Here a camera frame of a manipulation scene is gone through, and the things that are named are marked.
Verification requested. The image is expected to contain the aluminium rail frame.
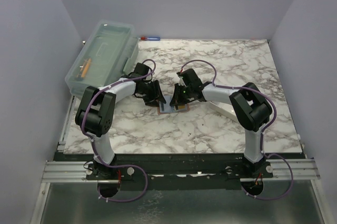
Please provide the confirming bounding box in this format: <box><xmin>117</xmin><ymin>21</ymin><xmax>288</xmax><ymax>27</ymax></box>
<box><xmin>43</xmin><ymin>97</ymin><xmax>321</xmax><ymax>184</ymax></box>

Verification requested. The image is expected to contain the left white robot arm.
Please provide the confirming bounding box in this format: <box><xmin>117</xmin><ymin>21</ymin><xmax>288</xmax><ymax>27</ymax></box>
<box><xmin>75</xmin><ymin>62</ymin><xmax>166</xmax><ymax>179</ymax></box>

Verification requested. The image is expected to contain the gold credit card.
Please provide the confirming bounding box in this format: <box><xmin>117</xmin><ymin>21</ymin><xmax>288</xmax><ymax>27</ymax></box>
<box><xmin>174</xmin><ymin>104</ymin><xmax>189</xmax><ymax>113</ymax></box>

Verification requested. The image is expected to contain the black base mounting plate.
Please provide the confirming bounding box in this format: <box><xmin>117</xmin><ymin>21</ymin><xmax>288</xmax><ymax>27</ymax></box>
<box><xmin>54</xmin><ymin>152</ymin><xmax>274</xmax><ymax>191</ymax></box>

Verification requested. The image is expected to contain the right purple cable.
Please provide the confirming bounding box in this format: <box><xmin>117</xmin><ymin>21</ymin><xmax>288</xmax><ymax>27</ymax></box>
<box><xmin>179</xmin><ymin>60</ymin><xmax>294</xmax><ymax>201</ymax></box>

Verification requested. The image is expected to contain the tan leather card holder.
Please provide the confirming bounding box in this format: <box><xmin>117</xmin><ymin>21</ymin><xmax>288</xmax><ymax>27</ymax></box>
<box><xmin>158</xmin><ymin>101</ymin><xmax>189</xmax><ymax>115</ymax></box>

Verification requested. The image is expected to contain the red blue screwdriver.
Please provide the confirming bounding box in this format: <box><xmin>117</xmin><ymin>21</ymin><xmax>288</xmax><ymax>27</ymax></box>
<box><xmin>139</xmin><ymin>36</ymin><xmax>161</xmax><ymax>41</ymax></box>

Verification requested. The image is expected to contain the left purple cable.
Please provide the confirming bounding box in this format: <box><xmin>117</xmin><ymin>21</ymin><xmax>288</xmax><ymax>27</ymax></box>
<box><xmin>80</xmin><ymin>59</ymin><xmax>156</xmax><ymax>203</ymax></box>

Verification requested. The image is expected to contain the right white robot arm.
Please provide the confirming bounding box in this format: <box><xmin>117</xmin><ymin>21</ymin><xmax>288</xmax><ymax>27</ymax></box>
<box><xmin>170</xmin><ymin>69</ymin><xmax>272</xmax><ymax>178</ymax></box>

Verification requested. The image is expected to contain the purple cable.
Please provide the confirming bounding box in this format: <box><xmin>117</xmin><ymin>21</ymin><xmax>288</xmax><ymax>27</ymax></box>
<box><xmin>179</xmin><ymin>60</ymin><xmax>294</xmax><ymax>201</ymax></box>
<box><xmin>80</xmin><ymin>59</ymin><xmax>156</xmax><ymax>203</ymax></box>

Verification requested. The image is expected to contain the orange tool inside box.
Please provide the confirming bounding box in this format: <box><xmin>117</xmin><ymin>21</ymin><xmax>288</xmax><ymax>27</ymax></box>
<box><xmin>76</xmin><ymin>58</ymin><xmax>92</xmax><ymax>79</ymax></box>

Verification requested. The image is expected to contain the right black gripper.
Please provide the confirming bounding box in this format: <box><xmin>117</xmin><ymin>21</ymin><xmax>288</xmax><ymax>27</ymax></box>
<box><xmin>170</xmin><ymin>83</ymin><xmax>193</xmax><ymax>106</ymax></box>

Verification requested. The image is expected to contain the white rectangular tray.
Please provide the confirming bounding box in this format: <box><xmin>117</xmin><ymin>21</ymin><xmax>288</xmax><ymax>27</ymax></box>
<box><xmin>209</xmin><ymin>101</ymin><xmax>239</xmax><ymax>123</ymax></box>

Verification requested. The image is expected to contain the clear green plastic box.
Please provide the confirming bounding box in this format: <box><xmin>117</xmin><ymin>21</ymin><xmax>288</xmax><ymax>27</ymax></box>
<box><xmin>65</xmin><ymin>20</ymin><xmax>138</xmax><ymax>99</ymax></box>

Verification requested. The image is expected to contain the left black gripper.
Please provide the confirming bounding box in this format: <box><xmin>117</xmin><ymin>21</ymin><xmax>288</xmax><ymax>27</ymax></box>
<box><xmin>138</xmin><ymin>80</ymin><xmax>166</xmax><ymax>107</ymax></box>

